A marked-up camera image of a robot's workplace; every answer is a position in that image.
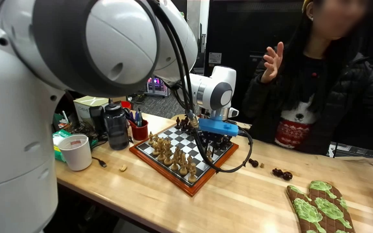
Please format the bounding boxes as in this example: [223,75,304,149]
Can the black cable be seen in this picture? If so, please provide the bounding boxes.
[91,156,107,168]

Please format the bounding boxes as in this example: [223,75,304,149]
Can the dark water bottle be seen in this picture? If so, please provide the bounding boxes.
[104,99,130,150]

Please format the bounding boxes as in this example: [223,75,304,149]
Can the person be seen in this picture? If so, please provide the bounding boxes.
[242,0,373,156]

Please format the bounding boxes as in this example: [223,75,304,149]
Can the chess board with red-brown frame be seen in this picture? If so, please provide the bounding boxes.
[129,123,239,197]

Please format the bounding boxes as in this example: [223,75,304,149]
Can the white paper cup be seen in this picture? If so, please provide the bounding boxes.
[58,134,93,171]

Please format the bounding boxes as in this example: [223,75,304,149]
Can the black device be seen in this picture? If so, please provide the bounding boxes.
[89,105,106,133]

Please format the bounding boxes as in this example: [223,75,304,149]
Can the heap of pens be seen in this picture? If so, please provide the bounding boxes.
[125,108,143,127]

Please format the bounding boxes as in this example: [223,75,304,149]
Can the computer case with coloured lights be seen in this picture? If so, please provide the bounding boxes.
[146,76,170,97]

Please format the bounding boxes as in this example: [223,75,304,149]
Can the cluster of dark chess pieces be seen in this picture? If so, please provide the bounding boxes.
[181,116,195,132]

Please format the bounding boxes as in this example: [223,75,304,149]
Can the green packet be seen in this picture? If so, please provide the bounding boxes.
[52,129,72,162]

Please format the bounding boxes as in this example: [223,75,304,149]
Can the brown oven mitt green print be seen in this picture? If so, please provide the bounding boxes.
[286,180,356,233]

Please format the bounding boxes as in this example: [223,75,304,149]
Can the row of dark chess pieces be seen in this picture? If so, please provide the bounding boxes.
[201,133,234,151]

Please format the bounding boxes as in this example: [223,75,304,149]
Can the white and green carton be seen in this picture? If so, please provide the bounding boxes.
[73,96,109,126]

